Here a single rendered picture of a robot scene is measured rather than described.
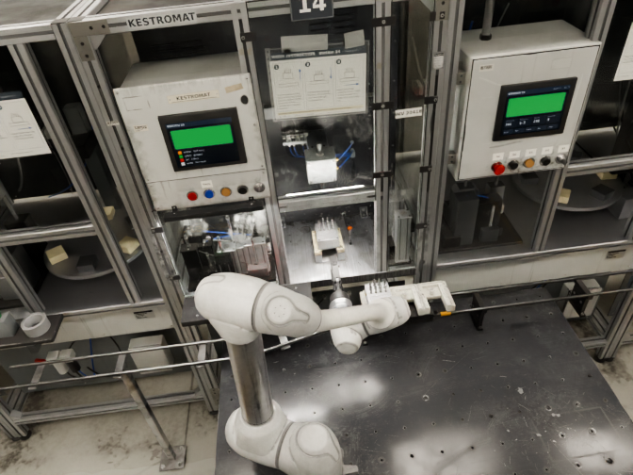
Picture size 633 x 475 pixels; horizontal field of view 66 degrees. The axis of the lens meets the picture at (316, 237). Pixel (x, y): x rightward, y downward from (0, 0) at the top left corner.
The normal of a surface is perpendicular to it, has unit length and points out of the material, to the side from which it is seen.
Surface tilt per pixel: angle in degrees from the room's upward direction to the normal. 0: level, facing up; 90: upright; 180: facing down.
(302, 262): 0
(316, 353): 0
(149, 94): 91
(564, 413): 0
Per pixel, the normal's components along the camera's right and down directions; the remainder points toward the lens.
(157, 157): 0.10, 0.63
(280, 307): -0.14, -0.20
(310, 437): 0.02, -0.74
